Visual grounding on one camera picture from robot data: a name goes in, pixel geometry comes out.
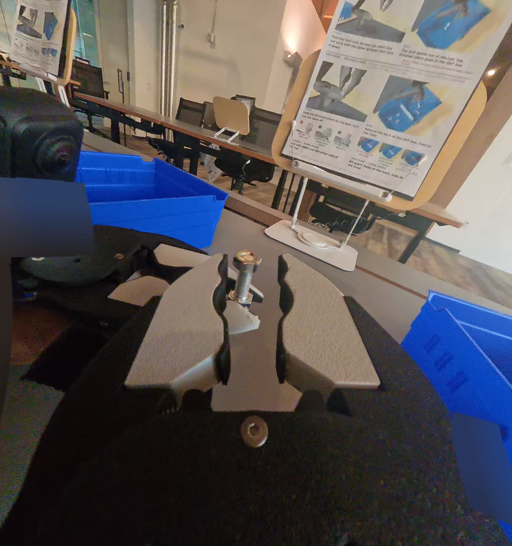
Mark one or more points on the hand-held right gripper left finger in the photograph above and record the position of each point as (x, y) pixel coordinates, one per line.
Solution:
(179, 328)

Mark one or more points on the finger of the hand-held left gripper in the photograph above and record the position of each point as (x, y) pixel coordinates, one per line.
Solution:
(140, 292)
(179, 256)

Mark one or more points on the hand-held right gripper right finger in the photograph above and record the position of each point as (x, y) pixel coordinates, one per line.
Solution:
(324, 328)

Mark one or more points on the silver hex bolt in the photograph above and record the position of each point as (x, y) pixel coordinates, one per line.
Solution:
(243, 283)

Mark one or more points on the silver hex nut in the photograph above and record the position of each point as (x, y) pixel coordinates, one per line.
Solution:
(251, 298)

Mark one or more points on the person's left hand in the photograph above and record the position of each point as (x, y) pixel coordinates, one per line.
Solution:
(34, 324)

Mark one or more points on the blue plastic bin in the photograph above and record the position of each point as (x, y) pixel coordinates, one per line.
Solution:
(153, 213)
(460, 349)

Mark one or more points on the white paper sign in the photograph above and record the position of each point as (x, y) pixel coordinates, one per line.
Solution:
(213, 168)

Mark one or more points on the black office chair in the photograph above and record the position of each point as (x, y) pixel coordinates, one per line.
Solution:
(243, 166)
(87, 79)
(190, 111)
(324, 211)

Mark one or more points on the long wooden office table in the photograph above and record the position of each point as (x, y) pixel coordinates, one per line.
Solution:
(441, 213)

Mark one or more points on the black computer monitor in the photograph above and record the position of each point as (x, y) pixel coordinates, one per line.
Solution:
(248, 101)

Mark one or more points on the white door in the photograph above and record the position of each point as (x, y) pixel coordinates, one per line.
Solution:
(111, 51)

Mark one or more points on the printed instruction sheet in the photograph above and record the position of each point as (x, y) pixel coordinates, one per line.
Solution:
(367, 106)
(38, 34)

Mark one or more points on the instruction sheet on wooden stand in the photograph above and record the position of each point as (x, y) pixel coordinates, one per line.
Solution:
(456, 149)

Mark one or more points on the white wall pipes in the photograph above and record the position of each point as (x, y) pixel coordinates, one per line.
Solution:
(168, 55)

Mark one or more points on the wall lamp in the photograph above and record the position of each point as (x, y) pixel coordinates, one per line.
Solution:
(292, 57)

